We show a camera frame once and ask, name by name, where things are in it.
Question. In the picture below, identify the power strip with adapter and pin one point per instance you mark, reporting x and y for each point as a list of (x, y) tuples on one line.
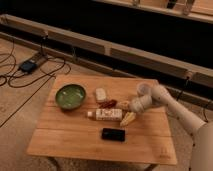
[(33, 63)]

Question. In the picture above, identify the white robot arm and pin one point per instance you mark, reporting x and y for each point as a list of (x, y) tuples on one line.
[(200, 131)]

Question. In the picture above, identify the black smartphone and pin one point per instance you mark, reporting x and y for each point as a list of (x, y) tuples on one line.
[(113, 134)]

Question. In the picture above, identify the white rectangular block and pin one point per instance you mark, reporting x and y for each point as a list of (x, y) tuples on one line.
[(100, 94)]

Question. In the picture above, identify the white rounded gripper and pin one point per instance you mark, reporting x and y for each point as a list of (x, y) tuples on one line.
[(137, 105)]

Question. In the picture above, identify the green bowl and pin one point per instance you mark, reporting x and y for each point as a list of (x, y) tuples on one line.
[(70, 96)]

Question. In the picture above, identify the red chili pepper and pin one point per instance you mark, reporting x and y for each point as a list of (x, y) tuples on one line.
[(108, 104)]

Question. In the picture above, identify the wooden folding table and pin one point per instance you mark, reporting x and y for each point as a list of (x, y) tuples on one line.
[(71, 134)]

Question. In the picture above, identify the white labelled bottle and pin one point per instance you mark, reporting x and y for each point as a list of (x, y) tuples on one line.
[(106, 114)]

